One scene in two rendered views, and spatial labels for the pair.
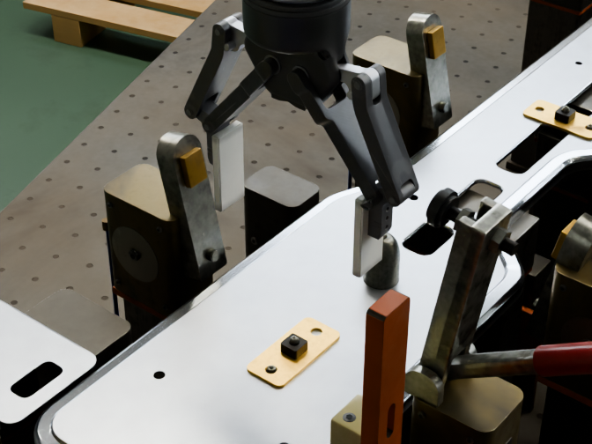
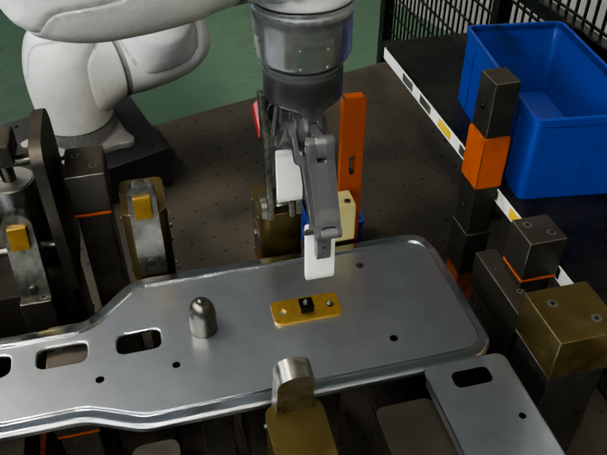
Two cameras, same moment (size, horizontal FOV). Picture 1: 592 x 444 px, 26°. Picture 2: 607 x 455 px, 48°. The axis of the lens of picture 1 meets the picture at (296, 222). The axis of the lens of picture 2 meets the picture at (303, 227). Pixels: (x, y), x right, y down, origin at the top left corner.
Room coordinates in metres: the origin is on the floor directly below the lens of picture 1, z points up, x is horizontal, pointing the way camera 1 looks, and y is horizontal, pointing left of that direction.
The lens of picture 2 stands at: (1.26, 0.36, 1.61)
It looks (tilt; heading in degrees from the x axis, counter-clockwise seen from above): 40 degrees down; 218
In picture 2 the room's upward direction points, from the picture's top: straight up
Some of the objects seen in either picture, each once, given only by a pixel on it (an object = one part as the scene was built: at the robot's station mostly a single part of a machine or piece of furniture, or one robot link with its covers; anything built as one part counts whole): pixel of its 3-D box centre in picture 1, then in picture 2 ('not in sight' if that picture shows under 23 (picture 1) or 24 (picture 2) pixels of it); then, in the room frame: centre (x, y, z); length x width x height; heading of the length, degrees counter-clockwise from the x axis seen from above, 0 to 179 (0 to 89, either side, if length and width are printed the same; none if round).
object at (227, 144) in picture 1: (228, 166); (319, 251); (0.84, 0.05, 1.16); 0.03 x 0.01 x 0.07; 142
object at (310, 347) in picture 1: (293, 347); (305, 306); (0.80, 0.00, 1.01); 0.08 x 0.04 x 0.01; 141
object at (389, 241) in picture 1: (381, 262); (202, 319); (0.90, -0.08, 1.02); 0.03 x 0.03 x 0.07
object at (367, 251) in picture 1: (368, 230); (289, 175); (0.76, -0.05, 1.16); 0.03 x 0.01 x 0.07; 142
